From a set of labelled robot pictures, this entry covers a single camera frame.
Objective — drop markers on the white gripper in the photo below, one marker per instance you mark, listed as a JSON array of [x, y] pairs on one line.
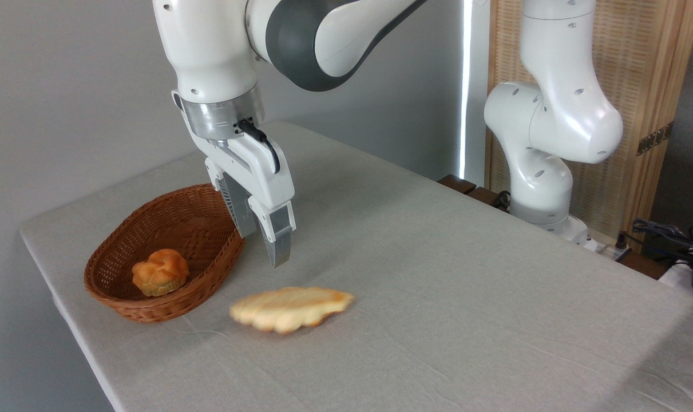
[[254, 171]]

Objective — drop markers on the long braided bread loaf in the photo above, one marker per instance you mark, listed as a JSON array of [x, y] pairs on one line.
[[292, 309]]

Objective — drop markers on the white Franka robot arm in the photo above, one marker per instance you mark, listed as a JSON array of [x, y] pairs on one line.
[[552, 126]]

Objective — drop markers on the round knotted bread roll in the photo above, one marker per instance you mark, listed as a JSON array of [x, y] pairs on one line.
[[160, 272]]

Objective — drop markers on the brown woven wicker basket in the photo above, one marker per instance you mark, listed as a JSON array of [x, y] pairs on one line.
[[163, 220]]

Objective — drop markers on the light grey tablecloth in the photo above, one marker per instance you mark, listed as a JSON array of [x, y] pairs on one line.
[[438, 309]]

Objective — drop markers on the dark brown wooden block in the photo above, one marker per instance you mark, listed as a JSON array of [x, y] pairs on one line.
[[456, 183], [486, 197]]

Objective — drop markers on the white power strip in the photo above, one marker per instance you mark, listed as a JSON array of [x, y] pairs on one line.
[[604, 247]]

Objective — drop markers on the dark metal screen hinge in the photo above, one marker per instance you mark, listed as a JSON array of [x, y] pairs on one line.
[[655, 138]]

